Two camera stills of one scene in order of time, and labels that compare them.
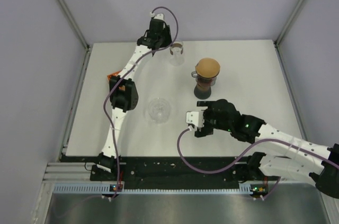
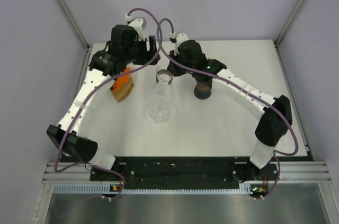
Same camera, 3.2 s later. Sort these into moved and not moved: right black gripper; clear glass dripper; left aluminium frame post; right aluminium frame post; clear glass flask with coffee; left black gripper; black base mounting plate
Moved: left black gripper; clear glass flask with coffee; right black gripper
Not moved: right aluminium frame post; black base mounting plate; left aluminium frame post; clear glass dripper
